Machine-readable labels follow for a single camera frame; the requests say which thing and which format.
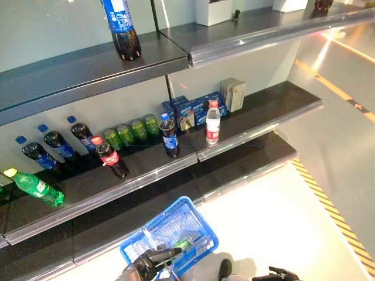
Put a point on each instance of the grey metal shelf unit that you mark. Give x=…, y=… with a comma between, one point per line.
x=146, y=216

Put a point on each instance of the dark upper shelf with rail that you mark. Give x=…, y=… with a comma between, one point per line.
x=263, y=32

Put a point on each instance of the large pepsi cola bottle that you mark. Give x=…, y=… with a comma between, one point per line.
x=123, y=29

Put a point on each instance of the robot left black hand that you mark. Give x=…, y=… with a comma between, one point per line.
x=152, y=259

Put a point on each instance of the blue oreo cookie box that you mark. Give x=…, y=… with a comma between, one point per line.
x=173, y=105

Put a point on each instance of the dark upper shelf board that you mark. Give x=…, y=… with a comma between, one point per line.
x=73, y=76

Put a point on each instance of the coca cola bottle red cap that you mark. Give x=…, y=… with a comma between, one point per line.
x=111, y=158

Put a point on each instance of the small dark green object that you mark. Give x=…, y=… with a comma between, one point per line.
x=236, y=14

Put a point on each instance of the black shelf upright post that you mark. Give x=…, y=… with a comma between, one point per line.
x=170, y=87

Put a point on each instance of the large white box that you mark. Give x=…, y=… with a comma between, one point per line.
x=214, y=11

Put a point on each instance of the robot left silver arm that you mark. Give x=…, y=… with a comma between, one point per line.
x=132, y=273

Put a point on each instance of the dark middle shelf board long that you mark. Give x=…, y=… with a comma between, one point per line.
x=102, y=187

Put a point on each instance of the small pepsi cola bottle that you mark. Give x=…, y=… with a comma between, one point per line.
x=39, y=156
x=60, y=146
x=83, y=134
x=170, y=140

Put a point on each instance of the water bottle red label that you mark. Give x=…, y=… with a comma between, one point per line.
x=213, y=123

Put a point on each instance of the dark middle shelf board short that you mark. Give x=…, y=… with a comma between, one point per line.
x=263, y=114

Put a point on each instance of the green sprite bottle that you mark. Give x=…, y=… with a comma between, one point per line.
x=38, y=187

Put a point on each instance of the robot right black hand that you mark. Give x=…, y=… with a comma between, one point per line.
x=278, y=275

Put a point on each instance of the blue plastic shopping basket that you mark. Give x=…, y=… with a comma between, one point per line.
x=175, y=225

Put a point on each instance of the dark cola bottle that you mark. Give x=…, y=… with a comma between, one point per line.
x=323, y=4

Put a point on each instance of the green item in basket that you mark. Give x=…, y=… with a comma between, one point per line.
x=184, y=243

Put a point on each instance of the green drink can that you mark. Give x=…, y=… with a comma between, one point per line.
x=139, y=129
x=152, y=124
x=126, y=134
x=112, y=139

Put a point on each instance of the blue oreo box with picture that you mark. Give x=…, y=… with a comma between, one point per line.
x=186, y=117

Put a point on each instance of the wide blue oreo box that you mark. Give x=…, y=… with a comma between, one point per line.
x=202, y=108

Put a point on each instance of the grey carton pack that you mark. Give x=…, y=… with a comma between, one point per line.
x=227, y=90
x=238, y=96

